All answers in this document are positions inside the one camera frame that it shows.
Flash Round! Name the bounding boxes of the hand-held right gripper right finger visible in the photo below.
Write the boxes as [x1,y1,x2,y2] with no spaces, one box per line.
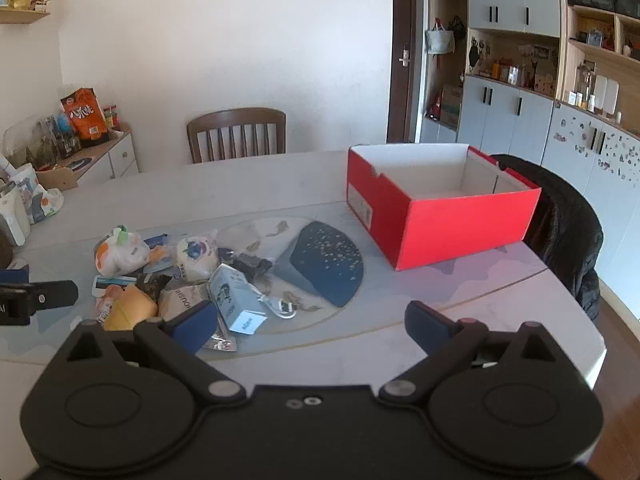
[377,301,583,406]

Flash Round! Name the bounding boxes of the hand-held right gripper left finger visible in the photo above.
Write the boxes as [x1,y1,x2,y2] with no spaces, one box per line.
[59,300,248,406]

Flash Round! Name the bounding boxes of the light blue carton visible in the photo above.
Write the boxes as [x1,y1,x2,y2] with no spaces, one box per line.
[207,263,268,335]

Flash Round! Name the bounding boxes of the blue striped snack packet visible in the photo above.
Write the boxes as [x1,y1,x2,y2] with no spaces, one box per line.
[91,274,138,297]

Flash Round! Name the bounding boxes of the white cable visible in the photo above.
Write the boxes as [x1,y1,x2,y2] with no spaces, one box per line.
[257,294,301,321]

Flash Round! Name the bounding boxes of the red shoe box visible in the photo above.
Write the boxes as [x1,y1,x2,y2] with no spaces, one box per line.
[346,143,542,272]

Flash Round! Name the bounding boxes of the white marble desktop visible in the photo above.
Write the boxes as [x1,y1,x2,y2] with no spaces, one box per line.
[0,149,608,391]

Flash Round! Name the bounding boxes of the silver foil packet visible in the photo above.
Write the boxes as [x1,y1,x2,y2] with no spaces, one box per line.
[205,332,238,353]

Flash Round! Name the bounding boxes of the white appliance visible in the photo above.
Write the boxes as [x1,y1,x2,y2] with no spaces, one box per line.
[0,180,31,248]

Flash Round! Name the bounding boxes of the dark brown wrapper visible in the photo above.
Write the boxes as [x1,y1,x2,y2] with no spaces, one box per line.
[137,272,172,293]

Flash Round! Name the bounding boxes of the white bag blue print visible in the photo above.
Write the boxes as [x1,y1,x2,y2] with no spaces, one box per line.
[174,232,221,282]

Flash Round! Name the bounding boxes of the yellow orange packet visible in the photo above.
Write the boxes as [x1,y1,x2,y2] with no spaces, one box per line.
[102,284,160,332]

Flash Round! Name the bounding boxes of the white plastic bag orange fruit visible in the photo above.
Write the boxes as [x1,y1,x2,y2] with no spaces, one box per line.
[94,225,153,277]

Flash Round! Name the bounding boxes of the black wrapper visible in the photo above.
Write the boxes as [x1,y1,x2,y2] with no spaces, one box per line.
[220,247,273,278]

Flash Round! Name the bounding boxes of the small blue orange packet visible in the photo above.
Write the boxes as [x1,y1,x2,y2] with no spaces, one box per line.
[145,232,173,263]

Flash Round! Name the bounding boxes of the white printed bag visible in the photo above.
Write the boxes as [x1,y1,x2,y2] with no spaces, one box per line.
[10,162,65,226]

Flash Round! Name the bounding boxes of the clear bag of bottles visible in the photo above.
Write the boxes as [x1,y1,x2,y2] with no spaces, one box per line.
[2,112,82,171]

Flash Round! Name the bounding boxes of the white sideboard cabinet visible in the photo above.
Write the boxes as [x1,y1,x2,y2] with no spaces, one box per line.
[35,127,141,191]

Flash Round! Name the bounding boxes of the orange snack bag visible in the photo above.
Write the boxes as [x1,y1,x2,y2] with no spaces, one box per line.
[60,87,111,148]

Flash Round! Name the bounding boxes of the brown wooden chair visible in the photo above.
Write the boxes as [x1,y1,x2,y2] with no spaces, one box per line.
[186,107,287,165]

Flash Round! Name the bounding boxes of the cardboard box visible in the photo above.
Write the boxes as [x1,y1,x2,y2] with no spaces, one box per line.
[439,85,463,128]

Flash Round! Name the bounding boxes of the grey built-in cabinet unit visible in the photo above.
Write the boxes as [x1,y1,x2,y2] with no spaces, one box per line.
[420,0,640,273]

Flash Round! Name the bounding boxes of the grey tote bag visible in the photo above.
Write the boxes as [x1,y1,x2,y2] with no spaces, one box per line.
[425,19,456,56]

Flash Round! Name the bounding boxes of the glass jar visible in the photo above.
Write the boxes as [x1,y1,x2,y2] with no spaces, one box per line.
[575,62,594,107]

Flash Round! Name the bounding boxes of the white cutting boards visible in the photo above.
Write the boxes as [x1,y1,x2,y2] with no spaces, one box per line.
[592,76,620,116]

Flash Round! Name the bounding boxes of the dark brown door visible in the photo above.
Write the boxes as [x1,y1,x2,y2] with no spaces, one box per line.
[391,0,419,143]

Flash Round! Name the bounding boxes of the wooden wall shelf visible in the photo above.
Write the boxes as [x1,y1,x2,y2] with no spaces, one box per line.
[0,7,52,25]

